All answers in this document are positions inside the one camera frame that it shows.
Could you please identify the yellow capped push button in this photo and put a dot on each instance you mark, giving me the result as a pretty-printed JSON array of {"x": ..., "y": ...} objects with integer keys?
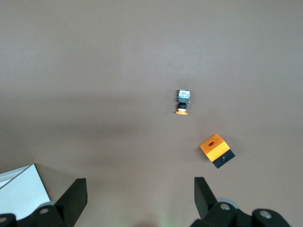
[{"x": 183, "y": 101}]

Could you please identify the orange and black switch box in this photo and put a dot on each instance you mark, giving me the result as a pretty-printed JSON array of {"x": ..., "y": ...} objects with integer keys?
[{"x": 214, "y": 149}]

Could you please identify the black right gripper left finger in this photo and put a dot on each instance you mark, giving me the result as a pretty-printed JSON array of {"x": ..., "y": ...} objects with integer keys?
[{"x": 68, "y": 205}]

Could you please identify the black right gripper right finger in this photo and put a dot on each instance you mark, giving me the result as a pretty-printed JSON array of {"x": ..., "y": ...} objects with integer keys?
[{"x": 213, "y": 212}]

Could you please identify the white drawer cabinet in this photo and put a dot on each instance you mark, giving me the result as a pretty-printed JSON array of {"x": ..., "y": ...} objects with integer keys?
[{"x": 21, "y": 191}]

